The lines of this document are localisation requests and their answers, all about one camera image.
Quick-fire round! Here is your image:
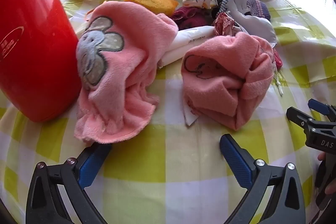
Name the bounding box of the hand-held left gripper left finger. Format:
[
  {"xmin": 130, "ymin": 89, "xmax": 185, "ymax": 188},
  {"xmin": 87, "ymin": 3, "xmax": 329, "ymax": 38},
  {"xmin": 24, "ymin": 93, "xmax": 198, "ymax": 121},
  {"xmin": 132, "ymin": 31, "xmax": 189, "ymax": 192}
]
[{"xmin": 26, "ymin": 143, "xmax": 113, "ymax": 224}]

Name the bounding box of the person's right hand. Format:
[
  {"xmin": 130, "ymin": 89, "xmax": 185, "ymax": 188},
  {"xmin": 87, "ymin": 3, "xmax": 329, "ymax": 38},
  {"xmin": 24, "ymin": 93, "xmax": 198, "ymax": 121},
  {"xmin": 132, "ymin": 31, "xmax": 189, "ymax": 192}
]
[{"xmin": 318, "ymin": 151, "xmax": 336, "ymax": 197}]

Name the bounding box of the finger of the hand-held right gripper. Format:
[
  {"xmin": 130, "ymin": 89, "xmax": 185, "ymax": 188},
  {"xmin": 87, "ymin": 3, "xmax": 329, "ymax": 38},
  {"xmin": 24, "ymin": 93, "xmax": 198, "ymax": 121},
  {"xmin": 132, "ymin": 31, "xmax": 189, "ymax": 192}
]
[
  {"xmin": 308, "ymin": 98, "xmax": 336, "ymax": 122},
  {"xmin": 286, "ymin": 107, "xmax": 316, "ymax": 135}
]

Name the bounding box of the red patterned cloth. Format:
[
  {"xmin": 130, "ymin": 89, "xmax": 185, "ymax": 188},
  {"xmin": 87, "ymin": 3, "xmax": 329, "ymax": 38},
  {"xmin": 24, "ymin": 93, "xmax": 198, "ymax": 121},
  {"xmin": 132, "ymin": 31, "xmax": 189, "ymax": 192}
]
[{"xmin": 213, "ymin": 13, "xmax": 237, "ymax": 36}]

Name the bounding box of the green white checked tablecloth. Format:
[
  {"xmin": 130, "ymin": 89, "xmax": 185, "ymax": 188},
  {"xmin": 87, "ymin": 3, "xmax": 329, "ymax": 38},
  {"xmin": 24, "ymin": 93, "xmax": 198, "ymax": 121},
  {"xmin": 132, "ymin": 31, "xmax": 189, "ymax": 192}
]
[{"xmin": 0, "ymin": 0, "xmax": 336, "ymax": 224}]

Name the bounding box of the pink elephant towel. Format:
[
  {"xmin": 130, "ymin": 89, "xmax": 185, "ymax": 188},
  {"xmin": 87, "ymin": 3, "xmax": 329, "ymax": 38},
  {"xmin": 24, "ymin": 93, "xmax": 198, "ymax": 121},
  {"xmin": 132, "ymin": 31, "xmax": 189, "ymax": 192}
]
[{"xmin": 73, "ymin": 1, "xmax": 179, "ymax": 144}]

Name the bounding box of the pink cloth with white cord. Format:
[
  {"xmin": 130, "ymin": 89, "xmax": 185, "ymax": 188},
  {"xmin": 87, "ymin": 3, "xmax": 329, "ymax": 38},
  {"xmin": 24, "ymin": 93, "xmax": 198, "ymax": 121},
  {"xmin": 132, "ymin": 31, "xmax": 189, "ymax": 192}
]
[{"xmin": 272, "ymin": 51, "xmax": 285, "ymax": 96}]

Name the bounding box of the black fuzzy cloth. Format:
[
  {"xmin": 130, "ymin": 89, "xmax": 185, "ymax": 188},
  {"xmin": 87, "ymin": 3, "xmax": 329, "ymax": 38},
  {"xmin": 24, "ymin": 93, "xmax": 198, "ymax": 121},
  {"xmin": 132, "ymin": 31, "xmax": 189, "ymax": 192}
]
[{"xmin": 210, "ymin": 0, "xmax": 224, "ymax": 18}]

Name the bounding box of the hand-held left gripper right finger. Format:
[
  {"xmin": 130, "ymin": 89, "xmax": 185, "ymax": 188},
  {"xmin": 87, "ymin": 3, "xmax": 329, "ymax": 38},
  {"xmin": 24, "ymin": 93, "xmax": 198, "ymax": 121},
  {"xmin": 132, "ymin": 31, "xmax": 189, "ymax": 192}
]
[{"xmin": 220, "ymin": 134, "xmax": 306, "ymax": 224}]

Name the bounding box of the red cylindrical container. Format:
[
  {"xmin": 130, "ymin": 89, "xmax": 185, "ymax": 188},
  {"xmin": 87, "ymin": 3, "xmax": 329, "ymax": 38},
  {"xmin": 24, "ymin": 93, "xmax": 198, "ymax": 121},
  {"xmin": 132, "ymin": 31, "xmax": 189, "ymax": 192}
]
[{"xmin": 0, "ymin": 0, "xmax": 82, "ymax": 123}]

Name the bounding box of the purple knit mitten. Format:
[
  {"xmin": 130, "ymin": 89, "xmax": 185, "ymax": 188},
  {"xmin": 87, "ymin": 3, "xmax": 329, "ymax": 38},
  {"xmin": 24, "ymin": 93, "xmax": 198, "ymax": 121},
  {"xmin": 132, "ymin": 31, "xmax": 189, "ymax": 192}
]
[{"xmin": 247, "ymin": 0, "xmax": 271, "ymax": 20}]

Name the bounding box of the pink towel with line drawing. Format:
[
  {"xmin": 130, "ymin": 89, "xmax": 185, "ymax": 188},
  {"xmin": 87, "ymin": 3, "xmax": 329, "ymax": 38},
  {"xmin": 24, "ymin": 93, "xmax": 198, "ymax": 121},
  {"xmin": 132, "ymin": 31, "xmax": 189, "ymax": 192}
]
[{"xmin": 181, "ymin": 31, "xmax": 276, "ymax": 131}]

